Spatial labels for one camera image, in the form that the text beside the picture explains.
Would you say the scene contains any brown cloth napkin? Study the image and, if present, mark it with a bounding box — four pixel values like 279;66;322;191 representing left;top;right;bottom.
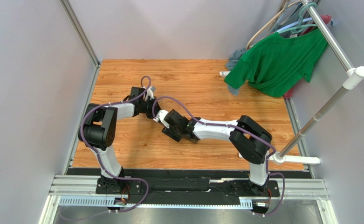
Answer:
185;137;199;144

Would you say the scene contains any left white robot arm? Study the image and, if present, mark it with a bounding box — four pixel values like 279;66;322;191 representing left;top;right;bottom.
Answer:
78;87;160;194

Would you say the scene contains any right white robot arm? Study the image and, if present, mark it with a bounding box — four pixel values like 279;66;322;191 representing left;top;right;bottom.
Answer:
155;110;272;196

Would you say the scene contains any grey blue cloth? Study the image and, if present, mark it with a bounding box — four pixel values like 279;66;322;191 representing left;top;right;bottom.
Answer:
225;48;247;96

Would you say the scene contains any green t-shirt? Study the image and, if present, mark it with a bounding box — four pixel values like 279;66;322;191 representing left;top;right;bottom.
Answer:
224;29;328;98

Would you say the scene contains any teal clothes hanger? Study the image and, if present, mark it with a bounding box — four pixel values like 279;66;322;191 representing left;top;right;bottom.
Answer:
276;2;317;34

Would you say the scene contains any beige clothes hanger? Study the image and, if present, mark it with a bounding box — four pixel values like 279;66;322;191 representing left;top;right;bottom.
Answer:
245;0;301;50

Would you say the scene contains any light blue clothes hanger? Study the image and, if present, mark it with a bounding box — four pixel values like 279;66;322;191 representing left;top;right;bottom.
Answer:
276;17;316;34

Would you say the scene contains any metal clothes rack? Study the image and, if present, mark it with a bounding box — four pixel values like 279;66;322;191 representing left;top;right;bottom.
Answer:
219;0;364;165

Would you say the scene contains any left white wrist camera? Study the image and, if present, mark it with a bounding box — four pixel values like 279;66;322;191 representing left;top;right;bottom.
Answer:
144;86;156;101

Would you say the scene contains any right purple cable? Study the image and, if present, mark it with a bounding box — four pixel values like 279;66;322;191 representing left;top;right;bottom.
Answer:
151;96;285;217

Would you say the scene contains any purple cable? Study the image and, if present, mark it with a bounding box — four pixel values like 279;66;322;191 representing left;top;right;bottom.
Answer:
57;76;153;222
151;96;285;217

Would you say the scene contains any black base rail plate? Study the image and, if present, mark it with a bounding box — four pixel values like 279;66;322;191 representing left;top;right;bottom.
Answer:
67;168;280;206

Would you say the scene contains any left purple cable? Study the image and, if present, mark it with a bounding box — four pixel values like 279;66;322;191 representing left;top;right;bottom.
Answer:
57;76;153;222

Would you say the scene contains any aluminium frame post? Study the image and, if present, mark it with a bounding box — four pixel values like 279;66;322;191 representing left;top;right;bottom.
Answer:
59;0;101;68

